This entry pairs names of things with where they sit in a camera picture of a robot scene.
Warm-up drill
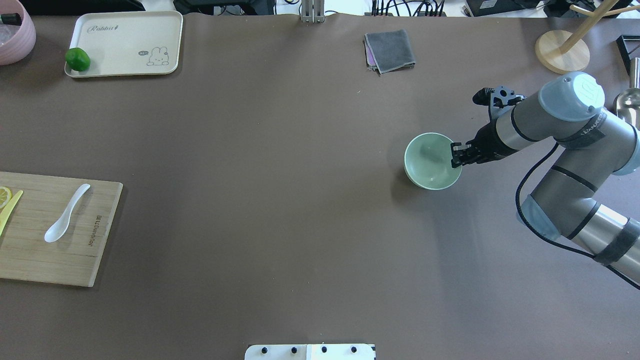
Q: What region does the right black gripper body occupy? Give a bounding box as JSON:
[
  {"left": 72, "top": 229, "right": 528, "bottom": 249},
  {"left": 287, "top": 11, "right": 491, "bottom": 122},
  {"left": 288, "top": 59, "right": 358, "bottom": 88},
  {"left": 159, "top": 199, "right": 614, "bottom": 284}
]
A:
[{"left": 465, "top": 124, "right": 506, "bottom": 164}]

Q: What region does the mint green bowl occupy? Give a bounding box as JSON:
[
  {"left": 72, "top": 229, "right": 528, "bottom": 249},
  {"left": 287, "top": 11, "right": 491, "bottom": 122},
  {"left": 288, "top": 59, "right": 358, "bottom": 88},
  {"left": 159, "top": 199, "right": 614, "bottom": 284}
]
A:
[{"left": 403, "top": 132, "right": 462, "bottom": 191}]

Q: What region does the white ceramic spoon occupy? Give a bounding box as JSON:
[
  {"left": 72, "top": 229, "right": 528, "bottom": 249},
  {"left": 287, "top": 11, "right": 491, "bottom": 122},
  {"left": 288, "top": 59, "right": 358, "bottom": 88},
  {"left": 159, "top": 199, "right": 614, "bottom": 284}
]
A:
[{"left": 43, "top": 183, "right": 91, "bottom": 243}]

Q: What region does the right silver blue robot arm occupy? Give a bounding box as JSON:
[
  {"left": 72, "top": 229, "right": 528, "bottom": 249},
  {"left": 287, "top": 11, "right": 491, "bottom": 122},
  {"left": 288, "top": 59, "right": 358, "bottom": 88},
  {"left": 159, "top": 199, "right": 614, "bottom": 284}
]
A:
[{"left": 449, "top": 71, "right": 639, "bottom": 289}]

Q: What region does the pink bowl of ice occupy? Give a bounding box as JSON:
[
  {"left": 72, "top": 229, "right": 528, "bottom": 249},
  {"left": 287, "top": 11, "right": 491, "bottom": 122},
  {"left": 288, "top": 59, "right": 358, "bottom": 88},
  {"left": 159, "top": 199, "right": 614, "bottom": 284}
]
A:
[{"left": 0, "top": 0, "right": 36, "bottom": 66}]

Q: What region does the wooden mug tree stand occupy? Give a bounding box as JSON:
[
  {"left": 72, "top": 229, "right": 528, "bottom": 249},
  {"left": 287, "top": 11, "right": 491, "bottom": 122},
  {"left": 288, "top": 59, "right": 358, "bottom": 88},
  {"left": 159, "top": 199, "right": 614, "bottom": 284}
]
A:
[{"left": 534, "top": 0, "right": 640, "bottom": 75}]

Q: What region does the grey folded cloth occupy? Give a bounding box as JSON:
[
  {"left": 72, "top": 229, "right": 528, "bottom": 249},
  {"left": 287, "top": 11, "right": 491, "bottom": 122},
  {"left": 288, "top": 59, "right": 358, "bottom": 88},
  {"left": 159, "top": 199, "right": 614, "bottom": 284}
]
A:
[{"left": 363, "top": 29, "right": 416, "bottom": 75}]

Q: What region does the metal scoop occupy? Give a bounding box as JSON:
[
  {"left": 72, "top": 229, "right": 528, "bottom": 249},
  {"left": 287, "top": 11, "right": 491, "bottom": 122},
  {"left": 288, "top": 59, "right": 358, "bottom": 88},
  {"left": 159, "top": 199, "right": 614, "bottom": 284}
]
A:
[{"left": 615, "top": 57, "right": 640, "bottom": 128}]

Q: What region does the cream rabbit tray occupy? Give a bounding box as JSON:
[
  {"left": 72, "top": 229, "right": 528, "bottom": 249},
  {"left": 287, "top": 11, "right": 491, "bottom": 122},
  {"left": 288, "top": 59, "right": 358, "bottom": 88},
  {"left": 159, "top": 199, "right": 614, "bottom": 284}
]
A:
[{"left": 64, "top": 10, "right": 183, "bottom": 78}]

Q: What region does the green lime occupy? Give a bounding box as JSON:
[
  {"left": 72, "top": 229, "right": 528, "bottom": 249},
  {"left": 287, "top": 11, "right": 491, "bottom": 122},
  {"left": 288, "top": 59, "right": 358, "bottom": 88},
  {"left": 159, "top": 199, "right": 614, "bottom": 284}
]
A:
[{"left": 64, "top": 47, "right": 91, "bottom": 72}]

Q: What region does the bamboo cutting board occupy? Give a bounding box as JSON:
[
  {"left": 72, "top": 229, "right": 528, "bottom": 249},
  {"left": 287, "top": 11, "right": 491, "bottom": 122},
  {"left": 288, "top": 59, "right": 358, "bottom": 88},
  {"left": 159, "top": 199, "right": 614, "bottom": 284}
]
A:
[{"left": 0, "top": 171, "right": 123, "bottom": 287}]

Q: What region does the left lemon slice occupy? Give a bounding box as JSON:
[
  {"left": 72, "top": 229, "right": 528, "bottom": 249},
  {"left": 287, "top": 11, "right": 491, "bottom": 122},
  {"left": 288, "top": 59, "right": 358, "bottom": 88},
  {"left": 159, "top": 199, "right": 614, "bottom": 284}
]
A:
[{"left": 0, "top": 186, "right": 13, "bottom": 210}]

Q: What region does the yellow plastic knife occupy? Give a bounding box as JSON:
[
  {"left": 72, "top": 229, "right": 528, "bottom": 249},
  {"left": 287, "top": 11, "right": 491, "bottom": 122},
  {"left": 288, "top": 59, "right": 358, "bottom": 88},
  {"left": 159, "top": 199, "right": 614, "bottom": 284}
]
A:
[{"left": 0, "top": 189, "right": 24, "bottom": 235}]

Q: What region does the steel muddler black tip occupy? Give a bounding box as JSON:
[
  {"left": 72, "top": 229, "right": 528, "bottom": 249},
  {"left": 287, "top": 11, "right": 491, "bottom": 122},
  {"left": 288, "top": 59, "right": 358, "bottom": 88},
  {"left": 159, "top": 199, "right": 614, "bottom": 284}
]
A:
[{"left": 0, "top": 13, "right": 23, "bottom": 27}]

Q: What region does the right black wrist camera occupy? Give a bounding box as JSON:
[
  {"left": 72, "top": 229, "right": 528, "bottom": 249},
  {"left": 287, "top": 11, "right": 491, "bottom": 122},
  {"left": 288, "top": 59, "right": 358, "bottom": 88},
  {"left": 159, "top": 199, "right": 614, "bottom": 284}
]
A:
[{"left": 471, "top": 85, "right": 527, "bottom": 122}]

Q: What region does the aluminium frame post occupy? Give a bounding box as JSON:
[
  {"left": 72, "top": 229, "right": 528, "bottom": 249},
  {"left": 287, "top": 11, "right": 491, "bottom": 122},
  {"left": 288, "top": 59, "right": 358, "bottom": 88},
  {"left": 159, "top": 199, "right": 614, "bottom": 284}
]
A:
[{"left": 300, "top": 0, "right": 326, "bottom": 24}]

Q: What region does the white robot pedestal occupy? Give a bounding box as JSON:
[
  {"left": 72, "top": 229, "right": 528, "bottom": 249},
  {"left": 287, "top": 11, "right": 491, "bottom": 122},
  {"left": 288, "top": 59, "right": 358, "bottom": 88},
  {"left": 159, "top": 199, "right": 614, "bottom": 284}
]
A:
[{"left": 244, "top": 342, "right": 377, "bottom": 360}]

